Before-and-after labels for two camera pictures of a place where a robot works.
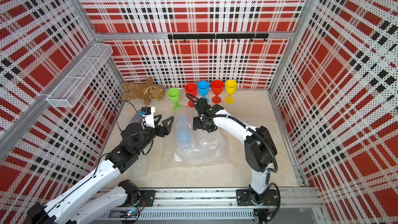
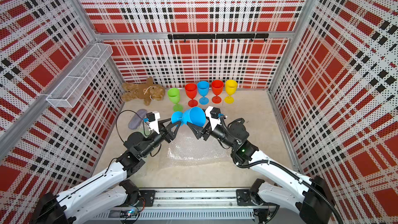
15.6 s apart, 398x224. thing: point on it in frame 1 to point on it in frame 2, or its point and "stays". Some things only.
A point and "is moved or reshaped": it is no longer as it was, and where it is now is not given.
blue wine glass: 203,87 stays
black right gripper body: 200,123 to 220,134
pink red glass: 190,88 stays
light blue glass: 185,149 is moved or reshaped
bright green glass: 174,96 stays
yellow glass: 231,86 stays
